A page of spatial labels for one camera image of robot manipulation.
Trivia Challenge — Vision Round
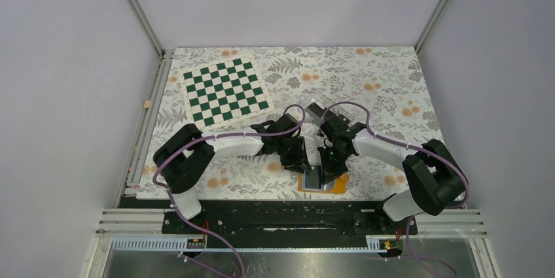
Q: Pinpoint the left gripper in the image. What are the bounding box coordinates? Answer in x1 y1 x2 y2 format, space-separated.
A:
276 135 311 174

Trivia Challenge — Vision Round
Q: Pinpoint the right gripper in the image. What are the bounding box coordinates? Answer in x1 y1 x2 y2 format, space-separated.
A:
317 145 351 185

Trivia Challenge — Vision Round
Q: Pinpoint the single black credit card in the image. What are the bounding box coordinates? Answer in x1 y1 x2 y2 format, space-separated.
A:
301 165 323 190

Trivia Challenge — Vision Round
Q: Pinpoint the orange leather card holder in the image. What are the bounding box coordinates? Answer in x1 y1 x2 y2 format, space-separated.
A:
297 170 350 194

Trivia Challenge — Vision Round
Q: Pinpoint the clear plastic card box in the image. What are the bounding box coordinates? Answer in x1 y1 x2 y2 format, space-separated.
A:
304 97 354 126

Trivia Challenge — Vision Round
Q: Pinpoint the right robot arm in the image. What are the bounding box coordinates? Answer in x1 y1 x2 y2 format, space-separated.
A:
311 109 469 234

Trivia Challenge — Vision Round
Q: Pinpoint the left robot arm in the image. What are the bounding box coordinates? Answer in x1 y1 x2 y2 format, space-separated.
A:
152 114 311 233

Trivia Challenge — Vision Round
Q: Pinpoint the green white chessboard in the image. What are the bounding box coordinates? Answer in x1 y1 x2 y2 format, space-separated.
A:
179 55 274 130

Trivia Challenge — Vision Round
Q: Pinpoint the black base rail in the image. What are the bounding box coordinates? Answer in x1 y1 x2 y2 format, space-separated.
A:
161 198 418 249

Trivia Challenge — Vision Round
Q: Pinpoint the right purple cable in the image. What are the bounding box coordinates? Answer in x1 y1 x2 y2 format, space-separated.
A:
321 101 471 278

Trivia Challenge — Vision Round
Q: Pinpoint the purple cable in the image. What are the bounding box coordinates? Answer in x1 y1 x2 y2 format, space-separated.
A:
151 103 307 278
321 101 471 278

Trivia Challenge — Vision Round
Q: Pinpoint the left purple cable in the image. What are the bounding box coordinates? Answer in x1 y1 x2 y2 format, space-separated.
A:
151 103 307 278

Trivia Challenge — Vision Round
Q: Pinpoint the right aluminium frame post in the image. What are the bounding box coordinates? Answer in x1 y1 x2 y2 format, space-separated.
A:
414 0 450 54

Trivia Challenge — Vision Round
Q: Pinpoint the aluminium frame post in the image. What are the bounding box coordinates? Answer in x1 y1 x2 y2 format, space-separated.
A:
414 0 450 54
126 0 165 57

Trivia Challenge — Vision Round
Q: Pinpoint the left aluminium frame post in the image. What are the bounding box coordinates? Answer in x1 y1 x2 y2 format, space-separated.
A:
126 0 165 57

